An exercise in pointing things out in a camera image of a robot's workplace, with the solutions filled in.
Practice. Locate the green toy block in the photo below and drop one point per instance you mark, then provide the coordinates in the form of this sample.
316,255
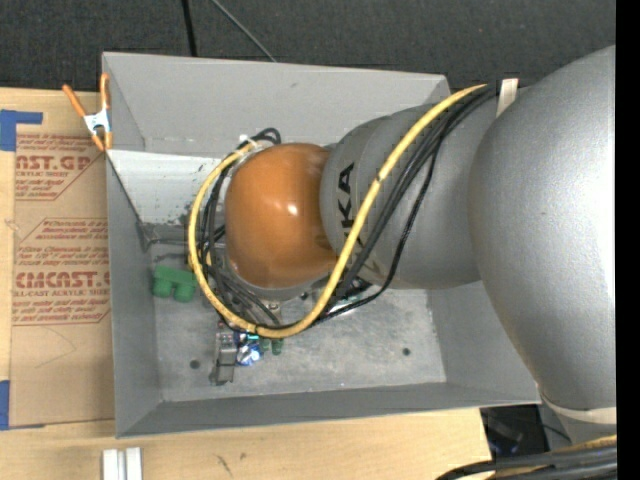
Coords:
172,283

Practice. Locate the brown cardboard board, red print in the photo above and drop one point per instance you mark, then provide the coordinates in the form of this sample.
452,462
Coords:
55,358

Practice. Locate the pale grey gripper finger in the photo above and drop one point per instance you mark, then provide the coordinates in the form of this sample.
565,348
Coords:
226,360

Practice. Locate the grey metal bin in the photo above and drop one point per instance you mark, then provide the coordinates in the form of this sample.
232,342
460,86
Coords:
350,353

